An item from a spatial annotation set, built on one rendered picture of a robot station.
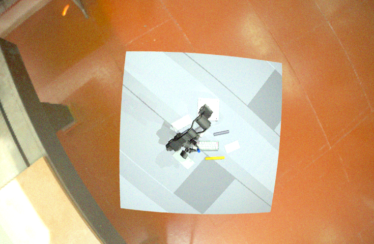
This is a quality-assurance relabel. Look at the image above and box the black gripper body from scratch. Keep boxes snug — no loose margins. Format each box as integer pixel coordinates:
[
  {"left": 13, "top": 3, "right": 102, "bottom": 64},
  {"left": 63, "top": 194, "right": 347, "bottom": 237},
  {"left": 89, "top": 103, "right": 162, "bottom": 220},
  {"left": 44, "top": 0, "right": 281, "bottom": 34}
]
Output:
[{"left": 180, "top": 135, "right": 200, "bottom": 159}]

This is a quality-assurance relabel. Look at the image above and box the white keyboard with keys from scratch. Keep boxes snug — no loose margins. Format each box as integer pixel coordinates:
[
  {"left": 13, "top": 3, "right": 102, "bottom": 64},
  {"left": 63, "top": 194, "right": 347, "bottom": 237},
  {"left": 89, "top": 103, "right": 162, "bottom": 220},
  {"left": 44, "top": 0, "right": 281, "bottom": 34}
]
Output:
[{"left": 193, "top": 141, "right": 219, "bottom": 150}]

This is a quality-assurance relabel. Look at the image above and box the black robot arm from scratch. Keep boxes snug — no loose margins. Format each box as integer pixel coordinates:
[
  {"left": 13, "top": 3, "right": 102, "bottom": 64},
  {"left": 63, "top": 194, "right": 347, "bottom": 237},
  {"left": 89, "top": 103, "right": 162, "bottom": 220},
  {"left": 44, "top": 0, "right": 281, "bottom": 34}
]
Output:
[{"left": 165, "top": 103, "right": 214, "bottom": 151}]

